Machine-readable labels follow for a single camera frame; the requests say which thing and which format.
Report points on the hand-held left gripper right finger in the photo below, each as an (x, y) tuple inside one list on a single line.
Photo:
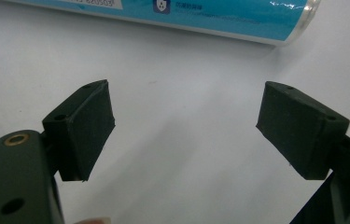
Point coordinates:
[(297, 130)]

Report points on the blue labelled cylindrical tube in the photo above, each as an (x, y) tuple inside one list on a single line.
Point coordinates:
[(219, 15)]

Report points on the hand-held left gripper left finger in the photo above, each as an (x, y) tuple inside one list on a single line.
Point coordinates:
[(85, 130)]

